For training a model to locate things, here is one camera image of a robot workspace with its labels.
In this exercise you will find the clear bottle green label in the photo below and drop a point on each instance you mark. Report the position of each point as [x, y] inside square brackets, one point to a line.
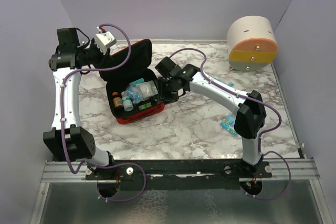
[127, 104]

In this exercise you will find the blue yellow plaster pack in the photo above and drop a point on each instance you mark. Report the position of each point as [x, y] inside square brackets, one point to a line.
[228, 123]

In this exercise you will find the round pastel drawer cabinet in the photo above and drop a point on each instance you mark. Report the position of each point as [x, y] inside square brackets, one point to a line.
[251, 43]

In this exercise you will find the white gauze clear bag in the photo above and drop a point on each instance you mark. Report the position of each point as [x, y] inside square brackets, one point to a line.
[147, 90]

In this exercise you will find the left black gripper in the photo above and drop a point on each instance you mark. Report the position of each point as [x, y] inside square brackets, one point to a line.
[105, 57]

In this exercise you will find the aluminium frame rail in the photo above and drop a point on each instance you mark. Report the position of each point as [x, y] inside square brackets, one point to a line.
[297, 169]

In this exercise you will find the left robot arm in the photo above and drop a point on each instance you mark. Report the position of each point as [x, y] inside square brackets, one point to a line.
[68, 140]

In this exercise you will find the red black medicine case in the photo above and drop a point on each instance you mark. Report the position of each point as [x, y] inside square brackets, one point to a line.
[118, 80]

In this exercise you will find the brown bottle orange cap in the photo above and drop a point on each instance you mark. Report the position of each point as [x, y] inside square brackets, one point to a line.
[116, 99]

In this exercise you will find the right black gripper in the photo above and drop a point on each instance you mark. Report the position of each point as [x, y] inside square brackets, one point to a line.
[162, 96]

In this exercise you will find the blue packets clear bag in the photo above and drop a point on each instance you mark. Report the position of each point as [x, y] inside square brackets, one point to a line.
[135, 93]

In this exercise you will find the white bottle blue label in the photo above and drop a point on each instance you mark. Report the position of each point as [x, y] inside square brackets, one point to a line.
[124, 94]

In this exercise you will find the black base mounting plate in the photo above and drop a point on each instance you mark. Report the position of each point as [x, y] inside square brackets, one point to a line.
[178, 174]

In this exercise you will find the small green box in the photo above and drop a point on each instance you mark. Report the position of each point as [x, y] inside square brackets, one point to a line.
[145, 106]

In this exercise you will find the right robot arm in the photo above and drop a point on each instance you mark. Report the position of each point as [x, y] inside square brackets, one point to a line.
[248, 109]

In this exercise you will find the small teal clear pouch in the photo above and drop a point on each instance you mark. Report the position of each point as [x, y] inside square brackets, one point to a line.
[141, 80]

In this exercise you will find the teal wrapped swab pieces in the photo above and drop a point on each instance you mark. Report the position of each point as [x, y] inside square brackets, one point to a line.
[230, 84]

